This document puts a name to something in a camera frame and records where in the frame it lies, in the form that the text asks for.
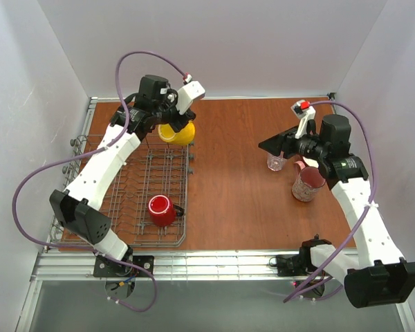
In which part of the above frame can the yellow mug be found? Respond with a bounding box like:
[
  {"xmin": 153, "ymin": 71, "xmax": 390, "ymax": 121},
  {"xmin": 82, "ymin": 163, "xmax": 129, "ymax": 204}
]
[{"xmin": 158, "ymin": 121, "xmax": 196, "ymax": 145}]

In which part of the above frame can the clear glass cup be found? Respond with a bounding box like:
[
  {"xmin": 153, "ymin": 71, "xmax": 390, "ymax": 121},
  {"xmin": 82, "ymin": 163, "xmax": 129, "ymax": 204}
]
[{"xmin": 267, "ymin": 153, "xmax": 286, "ymax": 172}]

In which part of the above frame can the pink ghost pattern mug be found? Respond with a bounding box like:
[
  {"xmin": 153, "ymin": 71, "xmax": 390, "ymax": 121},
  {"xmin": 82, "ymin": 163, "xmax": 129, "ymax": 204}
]
[{"xmin": 291, "ymin": 160, "xmax": 326, "ymax": 203}]

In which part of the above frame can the bright red mug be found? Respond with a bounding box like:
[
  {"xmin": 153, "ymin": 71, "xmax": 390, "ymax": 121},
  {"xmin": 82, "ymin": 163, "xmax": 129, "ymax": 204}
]
[{"xmin": 147, "ymin": 194, "xmax": 185, "ymax": 227}]

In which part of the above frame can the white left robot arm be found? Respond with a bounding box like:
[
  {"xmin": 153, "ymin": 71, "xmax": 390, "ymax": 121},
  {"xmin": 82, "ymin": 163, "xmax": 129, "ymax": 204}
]
[{"xmin": 49, "ymin": 75, "xmax": 205, "ymax": 275}]

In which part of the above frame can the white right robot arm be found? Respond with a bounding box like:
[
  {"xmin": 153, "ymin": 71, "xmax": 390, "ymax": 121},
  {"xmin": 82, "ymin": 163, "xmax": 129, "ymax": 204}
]
[{"xmin": 259, "ymin": 114, "xmax": 415, "ymax": 308}]

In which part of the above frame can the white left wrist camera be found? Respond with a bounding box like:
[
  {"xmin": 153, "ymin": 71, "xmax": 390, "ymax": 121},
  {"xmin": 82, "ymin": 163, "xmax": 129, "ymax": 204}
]
[{"xmin": 176, "ymin": 73, "xmax": 206, "ymax": 115}]

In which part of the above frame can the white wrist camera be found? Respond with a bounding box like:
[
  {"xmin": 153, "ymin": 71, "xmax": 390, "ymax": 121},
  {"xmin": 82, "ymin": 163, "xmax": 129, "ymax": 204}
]
[
  {"xmin": 291, "ymin": 100, "xmax": 315, "ymax": 139},
  {"xmin": 176, "ymin": 73, "xmax": 206, "ymax": 115}
]

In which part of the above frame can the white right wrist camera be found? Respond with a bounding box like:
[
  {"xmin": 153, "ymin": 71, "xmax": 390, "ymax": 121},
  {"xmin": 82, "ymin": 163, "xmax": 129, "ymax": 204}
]
[{"xmin": 291, "ymin": 100, "xmax": 315, "ymax": 139}]

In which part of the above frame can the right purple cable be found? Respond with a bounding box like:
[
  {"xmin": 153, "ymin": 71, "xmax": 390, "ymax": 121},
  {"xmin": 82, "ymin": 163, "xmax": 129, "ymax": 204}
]
[{"xmin": 283, "ymin": 101, "xmax": 378, "ymax": 304}]

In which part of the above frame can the purple cable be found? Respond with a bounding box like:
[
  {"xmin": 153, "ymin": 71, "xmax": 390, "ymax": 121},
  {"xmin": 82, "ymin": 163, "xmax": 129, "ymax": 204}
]
[
  {"xmin": 12, "ymin": 50, "xmax": 191, "ymax": 312},
  {"xmin": 283, "ymin": 101, "xmax": 378, "ymax": 304}
]

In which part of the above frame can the grey wire dish rack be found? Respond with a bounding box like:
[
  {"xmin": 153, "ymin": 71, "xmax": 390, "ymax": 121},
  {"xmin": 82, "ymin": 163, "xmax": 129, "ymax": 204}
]
[{"xmin": 50, "ymin": 134, "xmax": 196, "ymax": 248}]

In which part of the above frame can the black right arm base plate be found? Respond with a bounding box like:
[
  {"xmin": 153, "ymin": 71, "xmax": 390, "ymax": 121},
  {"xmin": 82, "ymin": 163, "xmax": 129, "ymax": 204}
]
[{"xmin": 275, "ymin": 254, "xmax": 317, "ymax": 277}]

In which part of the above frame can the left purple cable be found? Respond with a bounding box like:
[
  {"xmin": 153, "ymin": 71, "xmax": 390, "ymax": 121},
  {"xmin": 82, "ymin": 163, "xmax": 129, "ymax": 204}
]
[{"xmin": 12, "ymin": 50, "xmax": 191, "ymax": 312}]

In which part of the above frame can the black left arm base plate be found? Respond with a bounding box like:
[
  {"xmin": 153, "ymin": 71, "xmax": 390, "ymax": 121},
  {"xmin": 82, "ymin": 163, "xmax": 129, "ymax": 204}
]
[{"xmin": 93, "ymin": 255, "xmax": 155, "ymax": 278}]

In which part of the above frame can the aluminium frame rail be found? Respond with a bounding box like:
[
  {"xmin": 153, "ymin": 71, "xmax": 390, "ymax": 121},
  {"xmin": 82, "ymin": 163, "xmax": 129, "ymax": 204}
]
[{"xmin": 30, "ymin": 249, "xmax": 402, "ymax": 282}]

